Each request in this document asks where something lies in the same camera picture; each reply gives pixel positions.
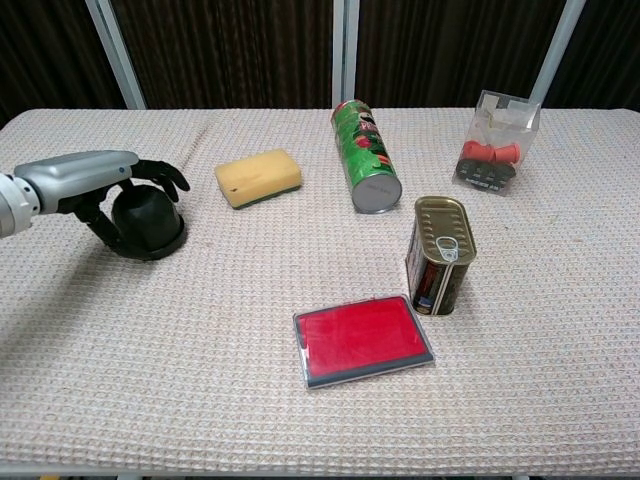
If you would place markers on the gold rectangular tin can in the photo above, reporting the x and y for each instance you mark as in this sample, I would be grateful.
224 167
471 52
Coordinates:
442 260

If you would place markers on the red ink pad case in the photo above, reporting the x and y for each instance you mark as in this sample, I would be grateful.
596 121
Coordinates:
362 337

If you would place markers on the grey partition frame post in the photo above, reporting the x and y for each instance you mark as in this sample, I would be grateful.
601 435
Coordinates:
117 55
560 45
346 50

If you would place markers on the green Pringles can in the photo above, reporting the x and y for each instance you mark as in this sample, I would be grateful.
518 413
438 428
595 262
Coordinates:
362 150

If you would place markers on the dark brown curtain panel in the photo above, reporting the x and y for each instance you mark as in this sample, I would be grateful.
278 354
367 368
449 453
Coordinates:
610 50
235 50
45 55
450 50

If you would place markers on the clear box with red parts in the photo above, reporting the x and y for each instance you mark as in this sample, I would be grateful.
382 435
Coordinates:
495 155

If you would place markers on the beige waffle tablecloth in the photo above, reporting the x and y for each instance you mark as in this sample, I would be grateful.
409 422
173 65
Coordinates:
150 350

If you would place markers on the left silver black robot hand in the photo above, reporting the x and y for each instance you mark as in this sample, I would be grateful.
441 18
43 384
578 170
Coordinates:
75 175

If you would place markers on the yellow sponge with green base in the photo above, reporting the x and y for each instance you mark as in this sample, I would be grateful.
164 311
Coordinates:
257 175

